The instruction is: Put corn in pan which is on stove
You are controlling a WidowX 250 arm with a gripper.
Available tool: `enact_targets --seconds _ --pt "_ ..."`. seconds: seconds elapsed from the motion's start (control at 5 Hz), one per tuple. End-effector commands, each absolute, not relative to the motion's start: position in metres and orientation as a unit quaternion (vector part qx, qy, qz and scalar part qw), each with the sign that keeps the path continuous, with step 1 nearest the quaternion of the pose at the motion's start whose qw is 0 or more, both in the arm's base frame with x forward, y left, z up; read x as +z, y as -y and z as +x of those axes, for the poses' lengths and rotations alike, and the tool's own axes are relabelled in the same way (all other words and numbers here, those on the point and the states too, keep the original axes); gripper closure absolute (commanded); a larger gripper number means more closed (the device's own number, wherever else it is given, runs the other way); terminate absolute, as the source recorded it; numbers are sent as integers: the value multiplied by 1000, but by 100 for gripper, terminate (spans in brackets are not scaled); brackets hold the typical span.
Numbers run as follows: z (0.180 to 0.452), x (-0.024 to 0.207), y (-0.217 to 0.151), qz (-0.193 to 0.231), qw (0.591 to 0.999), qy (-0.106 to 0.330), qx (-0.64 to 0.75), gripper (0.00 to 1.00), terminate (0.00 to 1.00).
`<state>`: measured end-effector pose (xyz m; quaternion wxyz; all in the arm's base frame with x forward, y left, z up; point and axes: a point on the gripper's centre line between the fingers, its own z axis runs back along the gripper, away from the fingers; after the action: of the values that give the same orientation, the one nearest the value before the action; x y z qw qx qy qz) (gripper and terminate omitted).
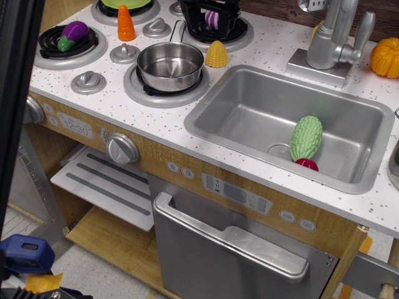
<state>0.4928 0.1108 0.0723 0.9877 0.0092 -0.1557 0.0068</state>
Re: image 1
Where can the silver stove knob middle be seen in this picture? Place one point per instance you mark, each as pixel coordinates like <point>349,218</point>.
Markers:
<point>124,54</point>

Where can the stainless steel pan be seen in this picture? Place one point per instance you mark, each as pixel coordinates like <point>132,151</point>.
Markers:
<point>172,66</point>

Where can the stove burner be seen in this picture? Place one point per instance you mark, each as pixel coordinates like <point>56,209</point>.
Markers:
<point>84,52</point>
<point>109,16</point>
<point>203,36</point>
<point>138,91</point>

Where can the silver toy faucet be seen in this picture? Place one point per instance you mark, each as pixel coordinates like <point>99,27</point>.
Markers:
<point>329,58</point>

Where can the green toy bitter gourd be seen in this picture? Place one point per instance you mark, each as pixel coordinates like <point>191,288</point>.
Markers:
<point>306,138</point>

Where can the grey dishwasher door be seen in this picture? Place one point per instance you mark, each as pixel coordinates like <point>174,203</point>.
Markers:
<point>209,251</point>

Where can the back right stove burner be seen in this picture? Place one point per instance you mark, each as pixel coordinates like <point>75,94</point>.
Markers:
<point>203,36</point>

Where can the silver stove knob front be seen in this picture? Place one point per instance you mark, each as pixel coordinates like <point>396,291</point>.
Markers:
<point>88,83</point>

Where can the white oven rack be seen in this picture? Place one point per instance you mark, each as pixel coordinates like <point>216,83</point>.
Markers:
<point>122,191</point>

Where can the orange toy pumpkin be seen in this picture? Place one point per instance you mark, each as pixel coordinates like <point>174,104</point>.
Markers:
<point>384,58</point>

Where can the grey toy sink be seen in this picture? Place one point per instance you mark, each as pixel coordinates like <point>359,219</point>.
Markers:
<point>254,112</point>

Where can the green plate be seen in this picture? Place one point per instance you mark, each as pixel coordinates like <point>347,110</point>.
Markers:
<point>130,4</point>

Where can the silver stove knob far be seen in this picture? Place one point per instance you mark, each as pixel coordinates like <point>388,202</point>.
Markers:
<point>175,9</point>

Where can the orange toy carrot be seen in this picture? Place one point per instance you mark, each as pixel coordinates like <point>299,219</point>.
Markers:
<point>125,27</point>

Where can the back left stove burner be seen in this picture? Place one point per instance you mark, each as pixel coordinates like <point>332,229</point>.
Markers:
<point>109,16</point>

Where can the purple white striped toy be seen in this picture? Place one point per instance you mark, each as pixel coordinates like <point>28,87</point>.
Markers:
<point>212,18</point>

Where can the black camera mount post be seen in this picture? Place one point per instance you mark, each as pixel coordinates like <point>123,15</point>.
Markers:
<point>20,26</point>

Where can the blue clamp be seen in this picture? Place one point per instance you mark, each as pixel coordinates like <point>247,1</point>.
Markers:
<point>27,254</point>

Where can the purple toy eggplant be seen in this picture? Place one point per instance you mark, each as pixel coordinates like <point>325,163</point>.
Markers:
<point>71,34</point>

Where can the silver stove knob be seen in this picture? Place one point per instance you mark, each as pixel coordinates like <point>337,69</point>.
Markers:
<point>124,54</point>
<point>175,9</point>
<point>88,83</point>
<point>156,29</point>

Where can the red toy radish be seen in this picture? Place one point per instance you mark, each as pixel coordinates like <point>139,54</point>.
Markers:
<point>308,163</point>

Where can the silver side dial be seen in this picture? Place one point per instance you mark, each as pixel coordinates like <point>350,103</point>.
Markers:
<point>33,112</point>

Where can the digital clock panel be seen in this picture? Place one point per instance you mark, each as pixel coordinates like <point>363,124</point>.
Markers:
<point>76,125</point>

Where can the silver stove knob back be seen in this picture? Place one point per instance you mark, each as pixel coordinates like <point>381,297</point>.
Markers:
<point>156,29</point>

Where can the silver oven dial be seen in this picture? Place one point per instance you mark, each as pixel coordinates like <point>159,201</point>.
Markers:
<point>121,150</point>

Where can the yellow toy corn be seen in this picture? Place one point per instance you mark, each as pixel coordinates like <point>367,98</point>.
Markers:
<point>217,55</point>

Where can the front right stove burner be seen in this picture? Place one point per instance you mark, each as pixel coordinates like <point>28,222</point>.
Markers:
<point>138,91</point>

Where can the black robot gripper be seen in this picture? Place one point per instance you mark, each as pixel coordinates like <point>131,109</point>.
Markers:
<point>228,13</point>

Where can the front left stove burner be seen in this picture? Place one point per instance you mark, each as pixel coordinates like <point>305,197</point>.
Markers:
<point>84,52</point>

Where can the dishwasher control panel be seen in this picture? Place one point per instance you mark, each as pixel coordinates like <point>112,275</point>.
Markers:
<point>236,194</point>

